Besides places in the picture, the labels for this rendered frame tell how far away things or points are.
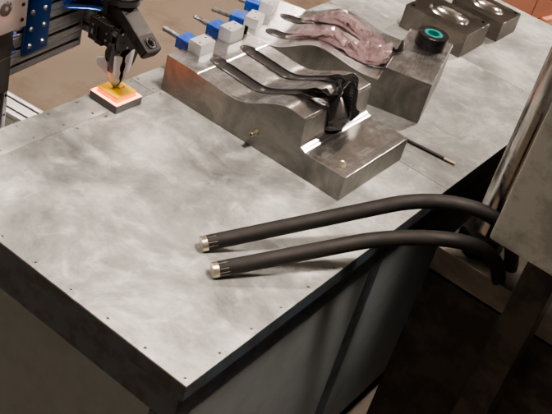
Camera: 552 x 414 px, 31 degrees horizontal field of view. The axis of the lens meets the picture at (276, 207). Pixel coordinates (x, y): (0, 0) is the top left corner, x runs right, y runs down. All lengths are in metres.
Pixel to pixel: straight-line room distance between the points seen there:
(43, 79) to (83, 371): 2.12
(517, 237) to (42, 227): 0.82
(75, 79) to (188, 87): 1.64
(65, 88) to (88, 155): 1.75
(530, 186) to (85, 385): 0.84
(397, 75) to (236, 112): 0.44
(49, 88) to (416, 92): 1.73
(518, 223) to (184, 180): 0.72
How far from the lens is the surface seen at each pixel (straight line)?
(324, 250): 1.82
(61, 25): 2.53
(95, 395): 1.81
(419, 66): 2.43
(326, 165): 2.04
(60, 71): 3.85
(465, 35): 2.78
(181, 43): 2.27
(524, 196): 1.56
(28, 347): 1.90
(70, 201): 1.88
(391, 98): 2.41
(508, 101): 2.68
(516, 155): 1.95
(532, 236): 1.58
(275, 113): 2.07
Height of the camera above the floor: 1.95
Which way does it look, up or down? 35 degrees down
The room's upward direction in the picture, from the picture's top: 16 degrees clockwise
